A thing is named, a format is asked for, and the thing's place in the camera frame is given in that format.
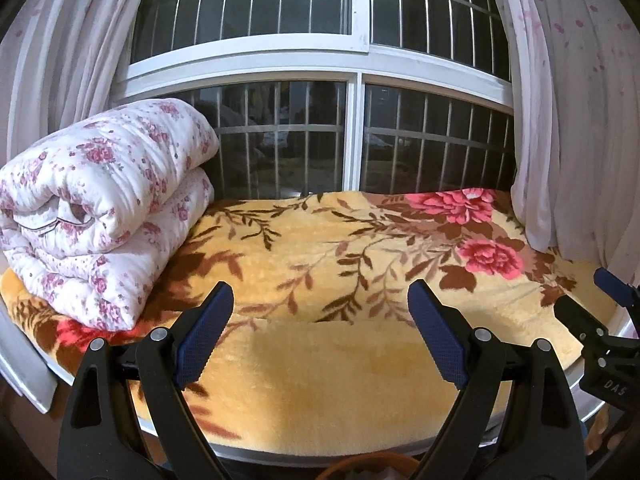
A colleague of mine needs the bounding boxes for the barred window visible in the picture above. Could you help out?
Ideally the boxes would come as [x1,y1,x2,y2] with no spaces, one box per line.
[112,0,518,201]

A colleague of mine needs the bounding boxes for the folded white floral quilt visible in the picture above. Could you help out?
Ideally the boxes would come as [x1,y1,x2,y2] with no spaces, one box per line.
[0,97,222,332]

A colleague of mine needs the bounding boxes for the yellow floral blanket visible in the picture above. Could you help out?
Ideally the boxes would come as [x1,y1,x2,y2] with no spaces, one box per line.
[0,187,626,457]

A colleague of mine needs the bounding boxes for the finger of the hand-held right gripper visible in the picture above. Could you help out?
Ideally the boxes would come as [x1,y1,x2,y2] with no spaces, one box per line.
[594,267,640,312]
[552,294,611,349]

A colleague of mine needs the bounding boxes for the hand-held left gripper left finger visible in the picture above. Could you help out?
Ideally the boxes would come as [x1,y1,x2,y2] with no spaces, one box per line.
[57,281,236,480]

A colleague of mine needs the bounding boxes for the white pink-dotted curtain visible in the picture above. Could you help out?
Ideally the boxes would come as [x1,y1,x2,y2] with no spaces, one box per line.
[0,0,161,161]
[482,0,640,263]

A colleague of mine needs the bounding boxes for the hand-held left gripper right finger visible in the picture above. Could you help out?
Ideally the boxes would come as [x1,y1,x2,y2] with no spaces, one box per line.
[407,280,587,480]

